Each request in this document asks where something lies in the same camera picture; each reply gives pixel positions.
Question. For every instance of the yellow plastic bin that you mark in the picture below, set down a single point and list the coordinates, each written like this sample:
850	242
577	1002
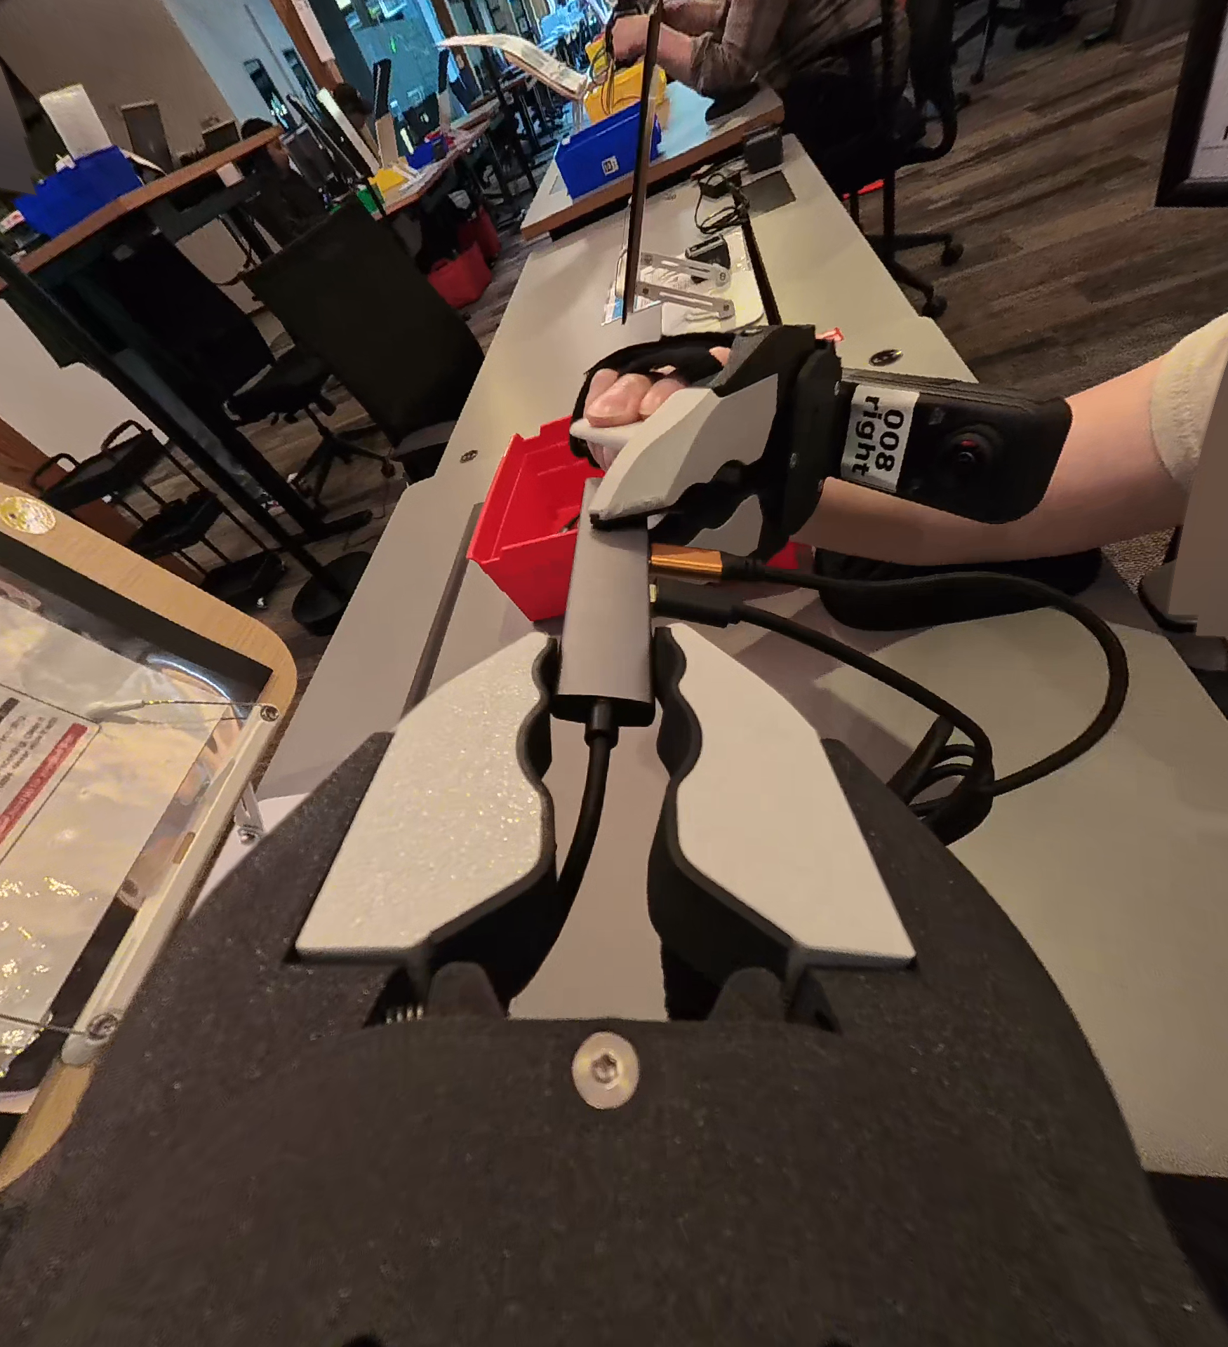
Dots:
615	100

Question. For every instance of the blue plastic bin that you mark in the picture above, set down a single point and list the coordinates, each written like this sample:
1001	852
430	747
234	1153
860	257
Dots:
599	168
77	194

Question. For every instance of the wooden instruction board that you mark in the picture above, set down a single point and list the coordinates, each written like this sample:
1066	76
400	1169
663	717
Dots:
67	757

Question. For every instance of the person's right hand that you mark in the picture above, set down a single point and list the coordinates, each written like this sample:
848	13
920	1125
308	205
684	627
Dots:
625	402

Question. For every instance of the computer monitor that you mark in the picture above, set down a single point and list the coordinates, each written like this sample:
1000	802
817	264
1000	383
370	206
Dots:
346	131

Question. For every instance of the red plastic bin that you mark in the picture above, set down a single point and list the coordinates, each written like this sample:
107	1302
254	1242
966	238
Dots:
530	547
462	279

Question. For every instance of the white paper roll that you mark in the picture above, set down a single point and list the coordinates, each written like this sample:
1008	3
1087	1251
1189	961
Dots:
69	120

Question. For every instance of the thin dark upright board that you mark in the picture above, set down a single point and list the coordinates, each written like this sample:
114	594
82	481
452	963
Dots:
645	157

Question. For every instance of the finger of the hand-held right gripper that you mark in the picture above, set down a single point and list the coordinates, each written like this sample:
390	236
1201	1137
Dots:
677	453
741	523

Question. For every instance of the small black box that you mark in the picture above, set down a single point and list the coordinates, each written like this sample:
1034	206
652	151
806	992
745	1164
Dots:
763	153

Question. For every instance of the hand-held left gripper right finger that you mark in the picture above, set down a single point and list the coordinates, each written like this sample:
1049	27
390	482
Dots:
772	842

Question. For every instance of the white board stand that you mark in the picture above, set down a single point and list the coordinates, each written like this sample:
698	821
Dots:
677	276

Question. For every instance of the desk with teal top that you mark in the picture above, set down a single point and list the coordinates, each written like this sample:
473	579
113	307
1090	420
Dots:
694	120

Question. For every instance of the person's right forearm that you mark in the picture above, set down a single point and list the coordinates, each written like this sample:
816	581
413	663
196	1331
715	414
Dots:
1099	494

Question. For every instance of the black office chair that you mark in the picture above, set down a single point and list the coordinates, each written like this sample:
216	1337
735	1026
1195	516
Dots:
226	337
909	116
362	305

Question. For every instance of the grey usb hub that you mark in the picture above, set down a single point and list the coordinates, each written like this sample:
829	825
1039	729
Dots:
604	631

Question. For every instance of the wooden desk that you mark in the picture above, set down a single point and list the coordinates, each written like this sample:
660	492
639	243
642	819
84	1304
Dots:
98	226

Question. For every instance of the black power adapter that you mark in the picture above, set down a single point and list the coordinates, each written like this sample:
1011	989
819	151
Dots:
718	187

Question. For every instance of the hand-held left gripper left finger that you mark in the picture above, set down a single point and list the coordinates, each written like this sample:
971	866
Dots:
435	821

